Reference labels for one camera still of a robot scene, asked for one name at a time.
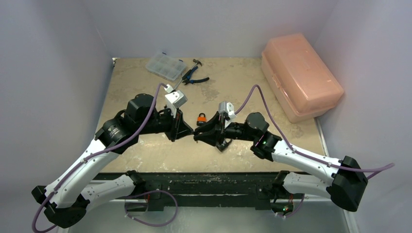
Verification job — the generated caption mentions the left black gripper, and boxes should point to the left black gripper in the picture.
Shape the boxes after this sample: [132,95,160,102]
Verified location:
[137,105,194,142]

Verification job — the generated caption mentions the orange black padlock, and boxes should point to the orange black padlock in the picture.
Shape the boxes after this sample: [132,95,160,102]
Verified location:
[196,113,207,126]

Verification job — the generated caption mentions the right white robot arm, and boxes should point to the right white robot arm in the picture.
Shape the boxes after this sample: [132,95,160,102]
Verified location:
[194,113,368,212]

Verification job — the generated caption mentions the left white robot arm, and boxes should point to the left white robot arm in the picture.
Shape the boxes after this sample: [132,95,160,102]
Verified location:
[32,90,193,228]

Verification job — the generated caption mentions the silver wrench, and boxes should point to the silver wrench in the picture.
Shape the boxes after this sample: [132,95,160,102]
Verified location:
[173,80,183,90]

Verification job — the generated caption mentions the clear plastic organizer box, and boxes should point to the clear plastic organizer box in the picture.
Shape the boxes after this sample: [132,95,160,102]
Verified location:
[145,52,187,81]

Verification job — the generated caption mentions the small hammer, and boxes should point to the small hammer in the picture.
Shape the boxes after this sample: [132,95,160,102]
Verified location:
[182,59,203,79]

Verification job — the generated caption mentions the pink plastic storage box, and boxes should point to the pink plastic storage box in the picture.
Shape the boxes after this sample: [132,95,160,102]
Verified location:
[261,33,344,123]

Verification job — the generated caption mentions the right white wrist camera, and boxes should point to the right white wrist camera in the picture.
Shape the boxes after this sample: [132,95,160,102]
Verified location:
[218,101,236,129]

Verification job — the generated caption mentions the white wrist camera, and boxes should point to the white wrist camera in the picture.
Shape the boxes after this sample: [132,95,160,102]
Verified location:
[218,101,236,129]
[164,84,188,118]

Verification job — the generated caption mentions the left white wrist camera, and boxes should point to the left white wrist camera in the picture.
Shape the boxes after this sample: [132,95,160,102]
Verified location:
[164,84,188,118]

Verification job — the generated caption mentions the blue handled pliers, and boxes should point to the blue handled pliers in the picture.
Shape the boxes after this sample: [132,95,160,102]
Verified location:
[181,66,210,86]

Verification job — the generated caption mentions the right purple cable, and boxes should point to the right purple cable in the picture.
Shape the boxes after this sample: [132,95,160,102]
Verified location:
[233,84,395,219]

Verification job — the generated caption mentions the purple cable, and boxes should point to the purple cable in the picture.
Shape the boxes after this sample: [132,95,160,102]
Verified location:
[233,84,395,219]
[31,83,179,233]

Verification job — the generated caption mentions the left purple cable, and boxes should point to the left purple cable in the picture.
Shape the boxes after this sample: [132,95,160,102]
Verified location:
[31,83,179,233]

